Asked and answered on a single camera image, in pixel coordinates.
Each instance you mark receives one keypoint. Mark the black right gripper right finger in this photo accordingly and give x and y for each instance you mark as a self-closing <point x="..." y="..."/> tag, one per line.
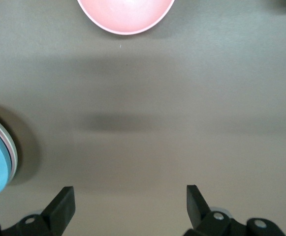
<point x="199" y="211"/>

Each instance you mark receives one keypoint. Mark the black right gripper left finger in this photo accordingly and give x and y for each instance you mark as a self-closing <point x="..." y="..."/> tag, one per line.
<point x="56" y="211"/>

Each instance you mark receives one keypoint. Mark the beige plate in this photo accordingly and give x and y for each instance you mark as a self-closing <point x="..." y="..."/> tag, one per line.
<point x="15" y="153"/>

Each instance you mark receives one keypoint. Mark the pink bowl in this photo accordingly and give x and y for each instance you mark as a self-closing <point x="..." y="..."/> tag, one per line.
<point x="125" y="12"/>

